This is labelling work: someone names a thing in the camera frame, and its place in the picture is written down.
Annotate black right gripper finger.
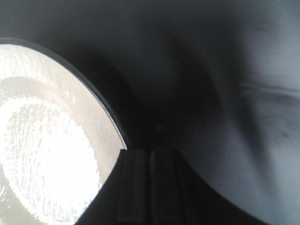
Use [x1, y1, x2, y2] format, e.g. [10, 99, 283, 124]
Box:
[77, 149, 254, 225]

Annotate beige round plate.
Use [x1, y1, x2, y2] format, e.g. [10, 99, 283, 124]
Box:
[0, 38, 127, 225]

